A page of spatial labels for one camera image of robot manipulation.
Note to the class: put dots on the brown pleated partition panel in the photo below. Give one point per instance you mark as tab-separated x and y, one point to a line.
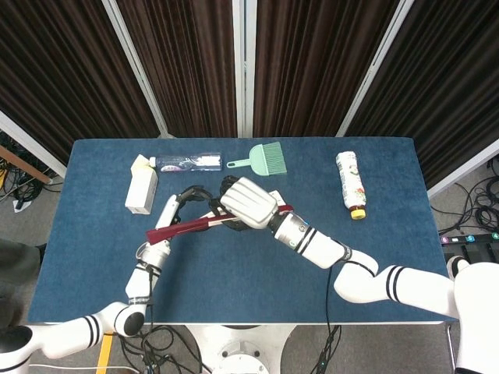
187	70
58	78
312	70
440	85

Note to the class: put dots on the red ribbed paper folding fan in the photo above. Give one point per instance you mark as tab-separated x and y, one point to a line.
175	230

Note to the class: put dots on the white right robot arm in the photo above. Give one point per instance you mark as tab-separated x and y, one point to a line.
312	241

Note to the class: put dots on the brown wooden plank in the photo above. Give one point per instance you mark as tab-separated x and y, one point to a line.
23	163

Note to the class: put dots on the white drink bottle yellow cap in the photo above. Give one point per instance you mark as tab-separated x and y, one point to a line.
351	183

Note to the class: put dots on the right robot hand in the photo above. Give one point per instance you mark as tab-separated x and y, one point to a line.
249	202

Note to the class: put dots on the blue table cloth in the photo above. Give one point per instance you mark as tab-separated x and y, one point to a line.
234	280

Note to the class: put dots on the green hand brush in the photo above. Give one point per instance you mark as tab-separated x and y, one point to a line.
265	159

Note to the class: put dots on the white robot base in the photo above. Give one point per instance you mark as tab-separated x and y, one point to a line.
241	343

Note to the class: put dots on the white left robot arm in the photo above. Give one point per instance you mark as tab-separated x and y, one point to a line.
138	284

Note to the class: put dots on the white cardboard box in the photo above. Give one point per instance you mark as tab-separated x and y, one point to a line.
140	191

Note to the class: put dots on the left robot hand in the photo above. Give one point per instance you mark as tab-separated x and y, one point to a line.
167	212

